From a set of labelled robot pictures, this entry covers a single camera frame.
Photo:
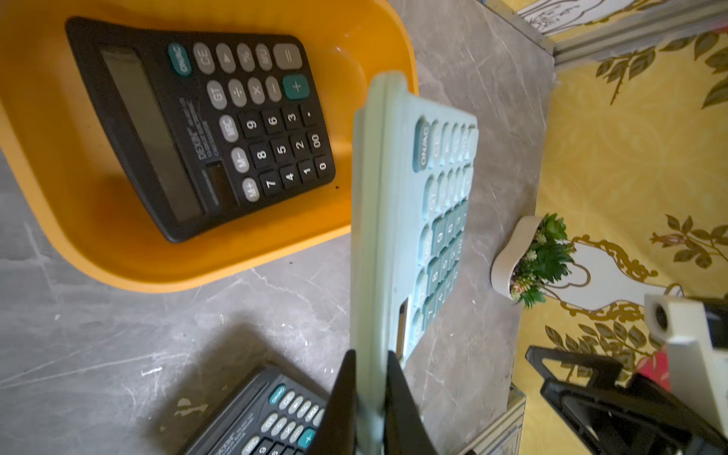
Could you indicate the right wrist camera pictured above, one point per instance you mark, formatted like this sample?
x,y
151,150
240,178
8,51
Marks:
x,y
694,334

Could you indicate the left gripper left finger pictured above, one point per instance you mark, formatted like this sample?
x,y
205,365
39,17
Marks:
x,y
337,433

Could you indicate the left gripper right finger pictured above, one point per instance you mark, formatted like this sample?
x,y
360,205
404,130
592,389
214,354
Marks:
x,y
404,431

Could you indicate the large black calculator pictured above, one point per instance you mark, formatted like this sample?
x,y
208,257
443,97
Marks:
x,y
269,413

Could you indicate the small black calculator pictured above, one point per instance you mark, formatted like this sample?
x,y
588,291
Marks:
x,y
209,127

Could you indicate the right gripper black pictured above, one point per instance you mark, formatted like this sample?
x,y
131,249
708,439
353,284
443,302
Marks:
x,y
607,418

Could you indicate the small potted green plant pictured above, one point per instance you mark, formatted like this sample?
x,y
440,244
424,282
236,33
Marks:
x,y
537,253

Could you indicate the light blue calculator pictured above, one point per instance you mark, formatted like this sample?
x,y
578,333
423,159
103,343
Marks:
x,y
413,170

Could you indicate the yellow storage box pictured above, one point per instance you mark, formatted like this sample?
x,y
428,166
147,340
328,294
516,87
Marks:
x,y
87,207

